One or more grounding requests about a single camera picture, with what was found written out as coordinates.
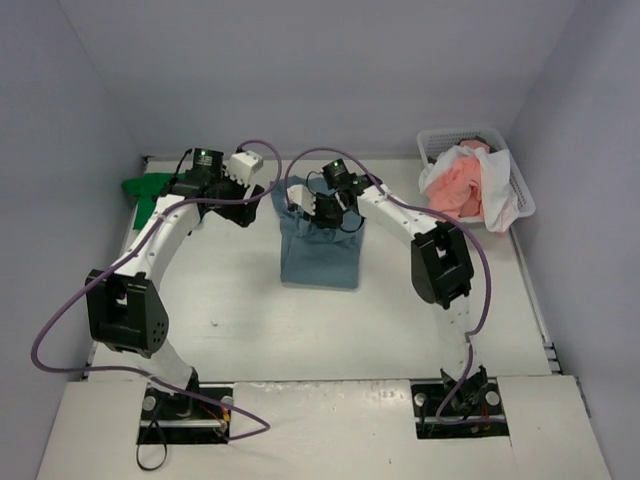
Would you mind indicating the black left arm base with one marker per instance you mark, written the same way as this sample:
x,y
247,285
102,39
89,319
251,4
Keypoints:
x,y
175,419

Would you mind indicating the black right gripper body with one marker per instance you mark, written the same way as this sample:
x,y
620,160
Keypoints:
x,y
325,214

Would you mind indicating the white t shirt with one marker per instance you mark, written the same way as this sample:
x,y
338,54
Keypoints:
x,y
500,185

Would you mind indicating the green t shirt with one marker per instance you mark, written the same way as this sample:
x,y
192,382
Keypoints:
x,y
145,190

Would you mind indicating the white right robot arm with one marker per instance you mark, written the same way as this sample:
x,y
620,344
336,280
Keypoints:
x,y
440,264

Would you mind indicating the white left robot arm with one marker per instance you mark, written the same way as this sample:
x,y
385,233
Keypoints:
x,y
125,309

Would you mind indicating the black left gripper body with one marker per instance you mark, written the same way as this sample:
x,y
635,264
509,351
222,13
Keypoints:
x,y
240,209

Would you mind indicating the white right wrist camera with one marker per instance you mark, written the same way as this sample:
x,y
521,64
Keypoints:
x,y
301,198

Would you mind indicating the grey-blue t shirt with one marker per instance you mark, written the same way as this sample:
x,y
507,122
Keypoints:
x,y
315,257

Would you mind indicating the white laundry basket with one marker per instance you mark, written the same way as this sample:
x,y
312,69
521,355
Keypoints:
x,y
433,142

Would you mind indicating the pink t shirt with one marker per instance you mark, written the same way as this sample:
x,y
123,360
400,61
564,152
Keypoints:
x,y
455,185

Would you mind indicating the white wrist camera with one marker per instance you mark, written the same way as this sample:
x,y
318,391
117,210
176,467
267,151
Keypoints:
x,y
241,166
301,198

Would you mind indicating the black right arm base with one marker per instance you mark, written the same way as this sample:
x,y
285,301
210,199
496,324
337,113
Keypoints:
x,y
483,416

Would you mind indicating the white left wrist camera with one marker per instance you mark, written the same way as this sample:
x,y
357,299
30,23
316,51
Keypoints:
x,y
241,166

